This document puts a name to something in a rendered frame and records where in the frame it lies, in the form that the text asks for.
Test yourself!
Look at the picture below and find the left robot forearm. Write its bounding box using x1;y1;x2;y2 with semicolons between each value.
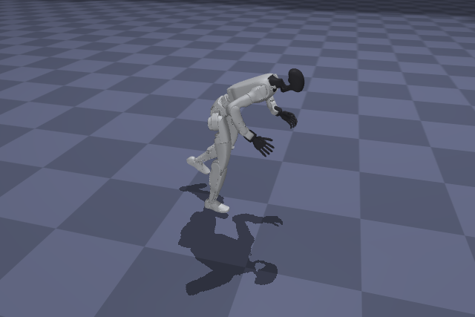
266;96;278;115

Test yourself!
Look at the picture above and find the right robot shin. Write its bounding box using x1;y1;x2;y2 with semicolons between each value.
209;162;227;204

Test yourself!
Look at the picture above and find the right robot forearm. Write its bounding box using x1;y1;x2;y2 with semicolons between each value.
230;106;254;140

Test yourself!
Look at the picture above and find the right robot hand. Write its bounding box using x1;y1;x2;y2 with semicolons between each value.
244;130;274;157

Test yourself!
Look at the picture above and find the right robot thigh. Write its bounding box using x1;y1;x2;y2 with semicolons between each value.
208;111;232;173

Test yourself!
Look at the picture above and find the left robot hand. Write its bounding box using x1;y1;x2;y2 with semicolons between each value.
274;106;298;128

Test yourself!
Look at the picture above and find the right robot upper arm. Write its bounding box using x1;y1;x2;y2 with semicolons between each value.
226;85;268;116

